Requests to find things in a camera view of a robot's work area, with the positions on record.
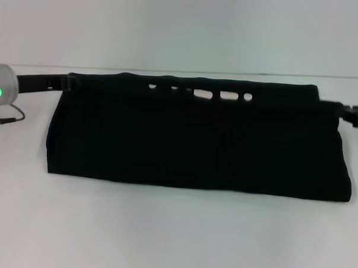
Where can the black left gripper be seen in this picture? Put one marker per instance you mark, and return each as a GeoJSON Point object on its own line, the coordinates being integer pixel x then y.
{"type": "Point", "coordinates": [38, 82]}

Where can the black shirt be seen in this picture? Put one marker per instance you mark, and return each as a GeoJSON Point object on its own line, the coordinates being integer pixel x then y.
{"type": "Point", "coordinates": [196, 140]}

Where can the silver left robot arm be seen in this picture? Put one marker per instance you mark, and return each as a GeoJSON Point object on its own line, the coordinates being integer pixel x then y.
{"type": "Point", "coordinates": [4, 85]}

